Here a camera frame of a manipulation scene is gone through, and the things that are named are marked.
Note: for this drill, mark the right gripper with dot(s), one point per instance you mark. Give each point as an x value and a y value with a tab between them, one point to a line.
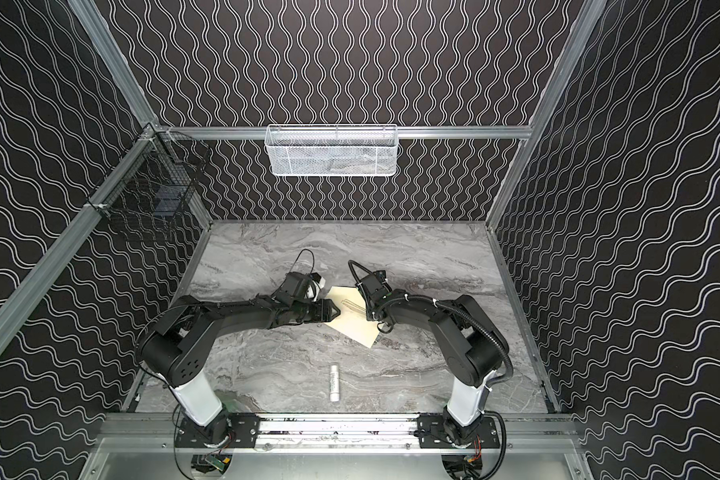
376	306

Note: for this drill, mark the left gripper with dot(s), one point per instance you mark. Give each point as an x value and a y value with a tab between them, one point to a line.
312	309

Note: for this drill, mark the cream envelope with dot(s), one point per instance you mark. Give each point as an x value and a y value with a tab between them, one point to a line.
352	320

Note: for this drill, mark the white glue stick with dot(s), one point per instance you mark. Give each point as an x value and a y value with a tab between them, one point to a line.
334	383

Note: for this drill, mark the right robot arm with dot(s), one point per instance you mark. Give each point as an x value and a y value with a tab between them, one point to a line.
474	350

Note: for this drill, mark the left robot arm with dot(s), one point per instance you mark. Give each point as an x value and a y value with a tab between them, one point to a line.
176	348

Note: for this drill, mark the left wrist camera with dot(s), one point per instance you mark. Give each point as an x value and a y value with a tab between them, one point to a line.
315	286

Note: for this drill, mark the white wire mesh basket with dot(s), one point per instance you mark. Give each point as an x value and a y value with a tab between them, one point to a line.
329	150

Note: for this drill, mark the black wire basket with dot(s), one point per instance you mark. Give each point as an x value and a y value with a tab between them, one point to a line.
155	199

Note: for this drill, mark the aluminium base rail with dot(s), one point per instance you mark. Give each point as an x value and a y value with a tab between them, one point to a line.
278	433

